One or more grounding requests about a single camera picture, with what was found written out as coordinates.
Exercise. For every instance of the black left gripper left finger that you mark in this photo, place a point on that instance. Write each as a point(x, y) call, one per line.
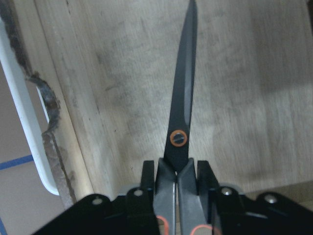
point(148, 177)

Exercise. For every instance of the orange handled black scissors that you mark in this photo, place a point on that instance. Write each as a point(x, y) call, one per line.
point(176, 188)

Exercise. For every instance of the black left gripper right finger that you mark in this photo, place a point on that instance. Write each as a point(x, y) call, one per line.
point(207, 181)

